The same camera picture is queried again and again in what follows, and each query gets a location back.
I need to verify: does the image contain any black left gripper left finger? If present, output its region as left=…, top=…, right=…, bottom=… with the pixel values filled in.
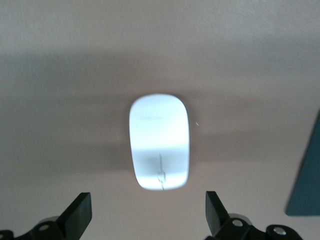
left=0, top=191, right=93, bottom=240

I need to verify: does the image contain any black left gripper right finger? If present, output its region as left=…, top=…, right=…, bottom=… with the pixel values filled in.
left=205, top=191, right=303, bottom=240

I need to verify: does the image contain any white computer mouse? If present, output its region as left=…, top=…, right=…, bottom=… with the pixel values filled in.
left=128, top=92, right=192, bottom=192

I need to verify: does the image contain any black mouse pad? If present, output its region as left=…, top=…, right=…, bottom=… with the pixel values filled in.
left=284, top=108, right=320, bottom=218

